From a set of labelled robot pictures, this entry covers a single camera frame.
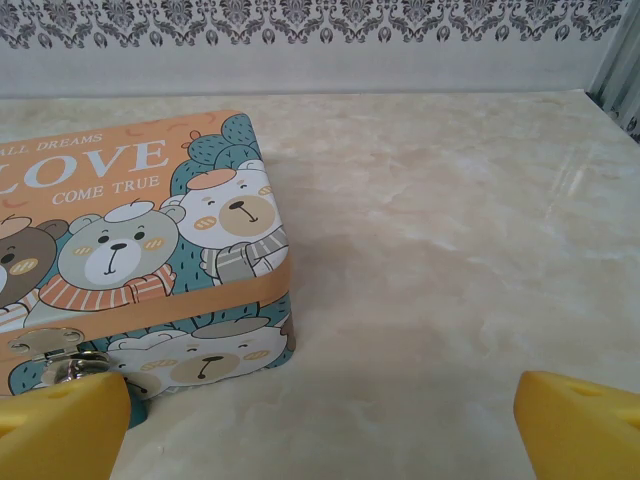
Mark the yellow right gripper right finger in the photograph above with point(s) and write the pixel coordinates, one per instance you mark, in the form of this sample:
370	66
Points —
580	435

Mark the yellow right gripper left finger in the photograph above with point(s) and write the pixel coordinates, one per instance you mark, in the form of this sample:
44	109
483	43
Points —
65	435

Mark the aluminium frame corner post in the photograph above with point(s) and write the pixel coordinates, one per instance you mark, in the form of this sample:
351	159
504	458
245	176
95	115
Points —
620	60

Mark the bear print tin box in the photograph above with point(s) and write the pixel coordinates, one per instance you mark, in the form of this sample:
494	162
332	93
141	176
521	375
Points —
150	225

